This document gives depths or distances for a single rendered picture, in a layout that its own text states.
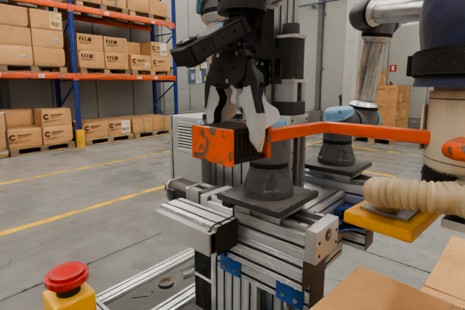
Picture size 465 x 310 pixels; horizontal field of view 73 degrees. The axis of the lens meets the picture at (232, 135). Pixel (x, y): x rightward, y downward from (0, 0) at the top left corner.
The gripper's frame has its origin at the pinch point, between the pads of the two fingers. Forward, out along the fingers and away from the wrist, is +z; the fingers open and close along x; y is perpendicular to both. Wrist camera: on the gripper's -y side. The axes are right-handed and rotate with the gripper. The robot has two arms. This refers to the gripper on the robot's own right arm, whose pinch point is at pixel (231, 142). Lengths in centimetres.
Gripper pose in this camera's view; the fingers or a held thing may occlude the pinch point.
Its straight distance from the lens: 47.2
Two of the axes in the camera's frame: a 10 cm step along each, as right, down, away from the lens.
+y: 7.3, -1.0, 6.7
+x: -6.8, -1.1, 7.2
